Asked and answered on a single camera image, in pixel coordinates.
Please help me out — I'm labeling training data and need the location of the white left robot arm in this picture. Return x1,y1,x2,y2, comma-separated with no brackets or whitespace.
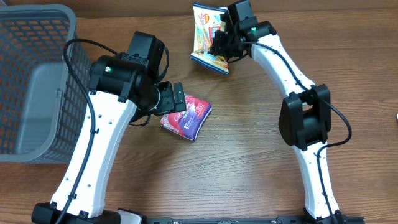
31,32,186,224

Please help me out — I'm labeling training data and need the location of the red purple sanitary pad pack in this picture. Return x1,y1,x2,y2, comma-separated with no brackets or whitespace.
160,94,212,141

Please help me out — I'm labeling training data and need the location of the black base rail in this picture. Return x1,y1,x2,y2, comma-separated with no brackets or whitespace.
117,208,365,224

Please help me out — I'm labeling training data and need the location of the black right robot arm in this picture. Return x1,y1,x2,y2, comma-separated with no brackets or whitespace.
210,1,344,223

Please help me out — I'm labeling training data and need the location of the dark grey plastic basket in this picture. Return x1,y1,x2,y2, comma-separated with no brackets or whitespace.
1,4,91,164

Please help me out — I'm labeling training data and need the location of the yellow snack bag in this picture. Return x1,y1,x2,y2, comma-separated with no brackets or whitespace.
190,2,229,75

